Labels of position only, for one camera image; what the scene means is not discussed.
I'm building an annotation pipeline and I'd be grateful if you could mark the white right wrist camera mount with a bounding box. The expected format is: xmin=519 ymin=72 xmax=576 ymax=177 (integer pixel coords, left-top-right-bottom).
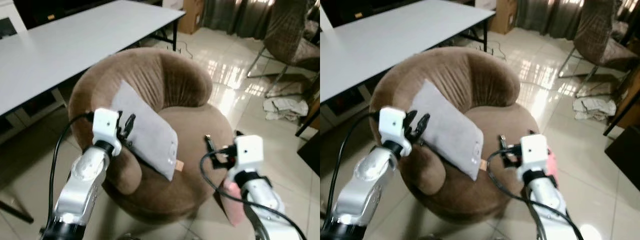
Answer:
xmin=519 ymin=133 xmax=550 ymax=174
xmin=234 ymin=134 xmax=265 ymax=174

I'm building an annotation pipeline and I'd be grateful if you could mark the long white table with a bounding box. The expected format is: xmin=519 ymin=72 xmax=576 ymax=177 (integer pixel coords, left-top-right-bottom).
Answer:
xmin=320 ymin=0 xmax=496 ymax=104
xmin=0 ymin=0 xmax=187 ymax=119

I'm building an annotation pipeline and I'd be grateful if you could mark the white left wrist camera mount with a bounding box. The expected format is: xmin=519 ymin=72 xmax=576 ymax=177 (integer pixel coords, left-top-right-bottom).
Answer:
xmin=378 ymin=106 xmax=414 ymax=157
xmin=92 ymin=107 xmax=123 ymax=156

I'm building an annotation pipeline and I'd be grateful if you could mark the grey rectangular pillow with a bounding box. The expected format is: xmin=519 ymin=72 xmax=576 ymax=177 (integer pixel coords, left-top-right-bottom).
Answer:
xmin=109 ymin=80 xmax=185 ymax=182
xmin=409 ymin=79 xmax=488 ymax=182

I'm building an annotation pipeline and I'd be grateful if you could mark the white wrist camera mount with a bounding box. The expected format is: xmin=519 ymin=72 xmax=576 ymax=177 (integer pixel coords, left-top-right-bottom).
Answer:
xmin=234 ymin=134 xmax=265 ymax=174
xmin=519 ymin=133 xmax=550 ymax=174
xmin=92 ymin=107 xmax=123 ymax=156
xmin=378 ymin=106 xmax=414 ymax=157

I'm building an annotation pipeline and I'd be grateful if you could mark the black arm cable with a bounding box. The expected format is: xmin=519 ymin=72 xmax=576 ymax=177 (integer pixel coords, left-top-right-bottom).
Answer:
xmin=325 ymin=110 xmax=381 ymax=227
xmin=486 ymin=148 xmax=584 ymax=240
xmin=47 ymin=111 xmax=96 ymax=232
xmin=199 ymin=149 xmax=307 ymax=240

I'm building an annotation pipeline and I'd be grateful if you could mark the brown plaid metal-frame chair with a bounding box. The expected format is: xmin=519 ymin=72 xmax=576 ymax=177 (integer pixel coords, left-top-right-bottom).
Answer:
xmin=557 ymin=0 xmax=640 ymax=99
xmin=246 ymin=0 xmax=321 ymax=99

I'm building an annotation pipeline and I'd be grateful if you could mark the dark wooden side table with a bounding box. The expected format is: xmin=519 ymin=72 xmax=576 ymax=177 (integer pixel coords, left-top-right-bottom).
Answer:
xmin=602 ymin=64 xmax=640 ymax=179
xmin=294 ymin=74 xmax=321 ymax=177

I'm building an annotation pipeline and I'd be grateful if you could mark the crumpled white cloth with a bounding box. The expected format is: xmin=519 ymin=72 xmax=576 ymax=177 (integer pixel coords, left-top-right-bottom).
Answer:
xmin=263 ymin=94 xmax=310 ymax=123
xmin=572 ymin=94 xmax=619 ymax=123

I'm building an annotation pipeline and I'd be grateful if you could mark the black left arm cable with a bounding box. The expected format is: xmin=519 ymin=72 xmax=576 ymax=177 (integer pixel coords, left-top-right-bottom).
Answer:
xmin=325 ymin=110 xmax=381 ymax=227
xmin=47 ymin=111 xmax=96 ymax=232

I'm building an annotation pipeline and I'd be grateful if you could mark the pink pillow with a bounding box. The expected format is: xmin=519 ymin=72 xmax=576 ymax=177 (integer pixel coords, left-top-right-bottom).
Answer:
xmin=221 ymin=178 xmax=249 ymax=227

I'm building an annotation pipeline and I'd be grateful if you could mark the white cabinet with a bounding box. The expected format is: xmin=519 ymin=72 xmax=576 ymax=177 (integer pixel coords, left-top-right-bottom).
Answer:
xmin=0 ymin=0 xmax=27 ymax=42

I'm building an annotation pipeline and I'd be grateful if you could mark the dark grey curtain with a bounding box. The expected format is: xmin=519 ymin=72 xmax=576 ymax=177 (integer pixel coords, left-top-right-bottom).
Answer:
xmin=202 ymin=0 xmax=275 ymax=41
xmin=515 ymin=0 xmax=587 ymax=41

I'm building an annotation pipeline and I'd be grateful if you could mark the brown round sofa chair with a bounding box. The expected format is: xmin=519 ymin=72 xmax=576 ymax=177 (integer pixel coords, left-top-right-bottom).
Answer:
xmin=369 ymin=46 xmax=544 ymax=224
xmin=67 ymin=47 xmax=242 ymax=224

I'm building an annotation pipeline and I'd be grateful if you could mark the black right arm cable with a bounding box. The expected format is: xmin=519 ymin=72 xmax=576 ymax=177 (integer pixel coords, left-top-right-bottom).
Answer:
xmin=199 ymin=149 xmax=307 ymax=240
xmin=486 ymin=148 xmax=584 ymax=240

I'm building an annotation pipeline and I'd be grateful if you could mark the brown cardboard box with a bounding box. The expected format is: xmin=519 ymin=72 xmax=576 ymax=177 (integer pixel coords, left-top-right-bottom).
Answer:
xmin=177 ymin=0 xmax=205 ymax=35
xmin=488 ymin=0 xmax=519 ymax=35

